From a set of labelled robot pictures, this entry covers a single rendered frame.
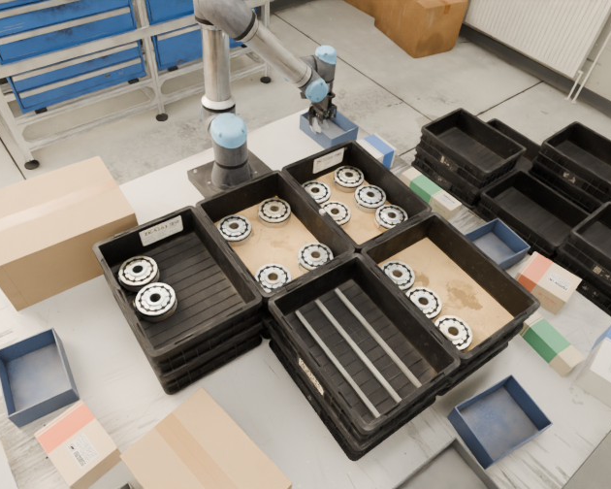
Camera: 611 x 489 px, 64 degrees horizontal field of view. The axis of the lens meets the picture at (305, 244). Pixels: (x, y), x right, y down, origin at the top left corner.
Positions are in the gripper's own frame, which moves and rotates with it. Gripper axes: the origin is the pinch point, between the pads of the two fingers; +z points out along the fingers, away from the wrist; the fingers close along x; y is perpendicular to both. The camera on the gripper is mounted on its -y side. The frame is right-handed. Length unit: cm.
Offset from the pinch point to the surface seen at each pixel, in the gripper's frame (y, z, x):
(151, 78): -140, 45, -8
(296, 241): 47, -8, -47
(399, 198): 55, -12, -12
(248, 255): 43, -8, -62
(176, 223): 25, -14, -75
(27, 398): 39, 5, -129
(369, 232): 57, -8, -27
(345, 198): 41.8, -7.6, -22.6
